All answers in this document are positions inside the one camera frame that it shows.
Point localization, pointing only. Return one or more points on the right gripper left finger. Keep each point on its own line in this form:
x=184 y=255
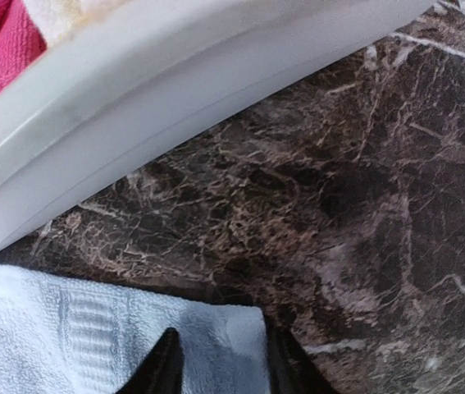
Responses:
x=161 y=371

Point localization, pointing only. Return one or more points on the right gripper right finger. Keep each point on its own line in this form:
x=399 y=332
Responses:
x=291 y=369

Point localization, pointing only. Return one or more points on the large light blue towel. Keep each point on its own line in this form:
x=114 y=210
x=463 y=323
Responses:
x=63 y=335

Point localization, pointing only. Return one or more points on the white plastic basin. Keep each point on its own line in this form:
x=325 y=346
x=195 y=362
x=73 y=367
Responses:
x=138 y=80

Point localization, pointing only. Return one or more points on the yellow white rolled towel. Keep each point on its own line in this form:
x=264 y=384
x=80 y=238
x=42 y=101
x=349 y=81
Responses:
x=55 y=19

